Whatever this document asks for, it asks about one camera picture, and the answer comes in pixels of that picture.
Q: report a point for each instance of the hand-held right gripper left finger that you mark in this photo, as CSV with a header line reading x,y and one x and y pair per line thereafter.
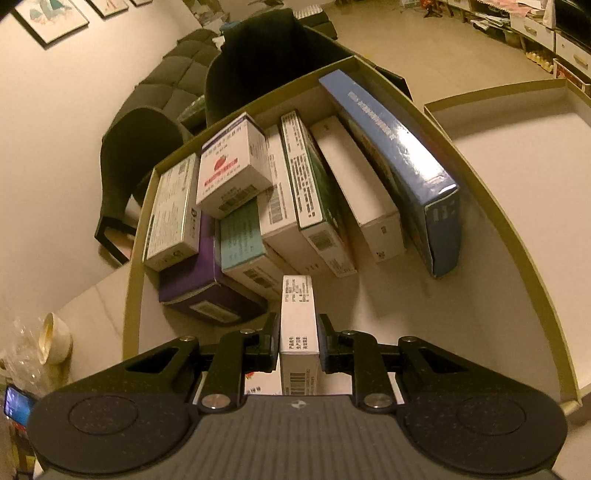
x,y
275,341

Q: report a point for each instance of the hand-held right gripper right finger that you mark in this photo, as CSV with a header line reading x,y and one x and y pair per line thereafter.
x,y
323,344

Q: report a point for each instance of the white strawberry print medicine box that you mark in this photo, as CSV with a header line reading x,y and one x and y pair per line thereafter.
x,y
299,314
226,161

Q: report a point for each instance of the cartoon children print medicine box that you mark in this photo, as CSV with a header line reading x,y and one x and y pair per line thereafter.
x,y
263,386

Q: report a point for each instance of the purple medicine box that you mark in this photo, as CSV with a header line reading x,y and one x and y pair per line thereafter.
x,y
184,281

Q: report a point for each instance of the white tooth print medicine box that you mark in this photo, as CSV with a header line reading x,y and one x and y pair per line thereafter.
x,y
242,235

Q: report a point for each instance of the green and red medicine box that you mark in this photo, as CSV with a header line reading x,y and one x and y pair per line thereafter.
x,y
314,194

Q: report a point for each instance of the long plain white medicine box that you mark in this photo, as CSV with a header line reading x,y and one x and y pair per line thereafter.
x,y
355,184

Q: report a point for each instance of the white grey-sided medicine box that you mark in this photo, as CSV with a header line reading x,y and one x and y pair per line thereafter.
x,y
168,212

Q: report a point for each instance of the beige storage box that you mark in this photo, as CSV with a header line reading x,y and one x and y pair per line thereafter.
x,y
485,258

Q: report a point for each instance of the blue cartoon boy medicine box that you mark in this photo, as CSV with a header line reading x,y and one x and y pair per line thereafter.
x,y
392,152

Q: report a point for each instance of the beige box lid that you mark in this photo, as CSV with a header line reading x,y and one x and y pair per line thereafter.
x,y
531,161

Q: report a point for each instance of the white bowl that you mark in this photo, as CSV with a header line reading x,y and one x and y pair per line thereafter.
x,y
55,341

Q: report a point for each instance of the dark dining chair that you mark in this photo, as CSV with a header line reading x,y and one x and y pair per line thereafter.
x,y
134,152
258,60

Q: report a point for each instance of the clear plastic wrap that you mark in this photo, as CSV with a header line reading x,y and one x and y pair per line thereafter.
x,y
21,360

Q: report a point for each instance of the black smartphone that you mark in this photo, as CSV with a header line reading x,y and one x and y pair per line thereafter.
x,y
18,404

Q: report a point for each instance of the grey-green sofa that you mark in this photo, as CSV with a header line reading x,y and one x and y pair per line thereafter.
x,y
175,69

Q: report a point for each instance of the white low cabinet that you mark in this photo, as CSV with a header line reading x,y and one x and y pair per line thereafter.
x,y
531,27

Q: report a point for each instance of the framed mountain picture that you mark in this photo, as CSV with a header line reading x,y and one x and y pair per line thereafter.
x,y
51,16

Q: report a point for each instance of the framed wall picture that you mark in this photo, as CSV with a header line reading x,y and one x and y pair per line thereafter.
x,y
108,5
141,2

